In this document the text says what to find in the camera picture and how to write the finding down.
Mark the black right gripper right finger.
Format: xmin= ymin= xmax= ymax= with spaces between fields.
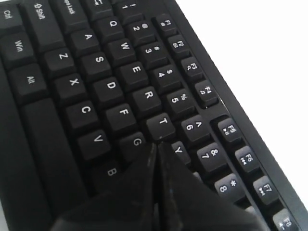
xmin=157 ymin=142 xmax=266 ymax=231

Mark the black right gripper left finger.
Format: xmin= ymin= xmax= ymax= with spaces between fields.
xmin=51 ymin=143 xmax=157 ymax=231

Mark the black acer keyboard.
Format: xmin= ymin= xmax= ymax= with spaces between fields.
xmin=0 ymin=0 xmax=308 ymax=231

